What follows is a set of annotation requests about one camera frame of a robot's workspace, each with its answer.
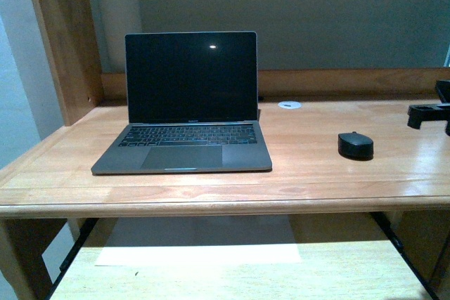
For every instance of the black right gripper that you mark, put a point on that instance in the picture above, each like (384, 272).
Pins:
(431, 112)

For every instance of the black wireless mouse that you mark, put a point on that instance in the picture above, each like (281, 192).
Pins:
(355, 146)

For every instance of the wooden desk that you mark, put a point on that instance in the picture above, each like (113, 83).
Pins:
(52, 182)

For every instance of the wooden pull-out keyboard tray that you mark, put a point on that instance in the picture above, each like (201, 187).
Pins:
(327, 270)

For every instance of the grey open laptop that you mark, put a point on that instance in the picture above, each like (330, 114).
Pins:
(192, 100)

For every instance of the black right drawer slide rail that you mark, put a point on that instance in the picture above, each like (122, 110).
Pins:
(385, 226)

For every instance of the black drawer slide rail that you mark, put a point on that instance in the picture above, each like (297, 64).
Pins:
(85, 231)
(385, 226)

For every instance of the white desk cable grommet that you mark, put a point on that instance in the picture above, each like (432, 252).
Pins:
(290, 105)

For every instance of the black left drawer slide rail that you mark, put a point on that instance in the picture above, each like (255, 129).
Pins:
(85, 231)

